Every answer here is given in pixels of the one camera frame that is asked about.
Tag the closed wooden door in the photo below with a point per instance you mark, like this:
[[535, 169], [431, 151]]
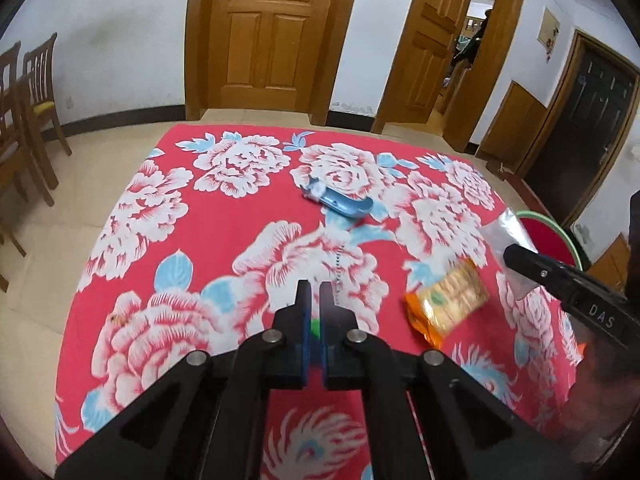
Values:
[[270, 35]]

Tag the dark metal door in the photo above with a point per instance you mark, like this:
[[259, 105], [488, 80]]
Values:
[[585, 130]]

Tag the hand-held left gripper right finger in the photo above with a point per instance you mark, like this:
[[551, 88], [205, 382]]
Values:
[[327, 340]]

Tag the wooden wall panel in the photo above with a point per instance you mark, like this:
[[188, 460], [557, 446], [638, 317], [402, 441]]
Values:
[[512, 127]]

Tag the small wooden cabinet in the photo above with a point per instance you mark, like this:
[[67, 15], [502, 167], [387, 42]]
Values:
[[612, 262]]

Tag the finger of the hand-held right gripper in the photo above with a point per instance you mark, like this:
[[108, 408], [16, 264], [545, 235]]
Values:
[[530, 262]]

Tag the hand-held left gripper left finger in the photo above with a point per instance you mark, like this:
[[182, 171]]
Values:
[[304, 340]]

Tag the blue plastic toy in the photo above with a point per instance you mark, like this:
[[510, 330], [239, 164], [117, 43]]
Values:
[[340, 202]]

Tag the person's right forearm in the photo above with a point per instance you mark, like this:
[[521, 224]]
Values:
[[605, 395]]

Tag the clear plastic bag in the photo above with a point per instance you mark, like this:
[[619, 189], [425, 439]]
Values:
[[506, 232]]

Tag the wooden chair with yellow cushion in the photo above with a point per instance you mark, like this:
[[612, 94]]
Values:
[[42, 85]]

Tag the orange cracker packet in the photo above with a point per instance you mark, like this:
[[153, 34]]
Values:
[[450, 300]]

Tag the beige wall plaque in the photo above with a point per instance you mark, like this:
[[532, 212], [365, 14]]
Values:
[[548, 30]]

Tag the wooden door frame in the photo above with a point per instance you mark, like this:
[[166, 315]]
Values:
[[500, 70]]

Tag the open wooden door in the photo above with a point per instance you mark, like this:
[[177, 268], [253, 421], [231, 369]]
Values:
[[425, 50]]

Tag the red floral tablecloth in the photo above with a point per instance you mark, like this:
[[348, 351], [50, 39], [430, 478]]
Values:
[[210, 240]]

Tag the red basin with green rim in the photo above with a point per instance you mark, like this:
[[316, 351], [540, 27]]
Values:
[[550, 238]]

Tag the small green object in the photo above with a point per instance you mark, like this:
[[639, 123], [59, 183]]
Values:
[[316, 329]]

